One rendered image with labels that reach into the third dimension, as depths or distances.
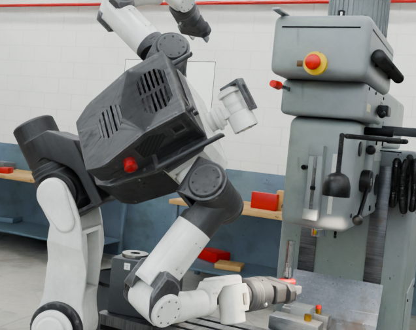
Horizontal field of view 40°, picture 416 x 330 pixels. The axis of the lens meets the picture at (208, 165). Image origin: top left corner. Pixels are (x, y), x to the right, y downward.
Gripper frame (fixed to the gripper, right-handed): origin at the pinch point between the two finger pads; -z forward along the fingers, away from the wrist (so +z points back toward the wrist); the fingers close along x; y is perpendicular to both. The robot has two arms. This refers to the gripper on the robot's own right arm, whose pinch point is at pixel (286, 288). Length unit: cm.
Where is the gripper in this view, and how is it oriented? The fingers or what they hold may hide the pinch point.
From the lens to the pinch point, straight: 170.5
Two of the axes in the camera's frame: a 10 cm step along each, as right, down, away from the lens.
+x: -6.9, -1.0, 7.2
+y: -1.0, 9.9, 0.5
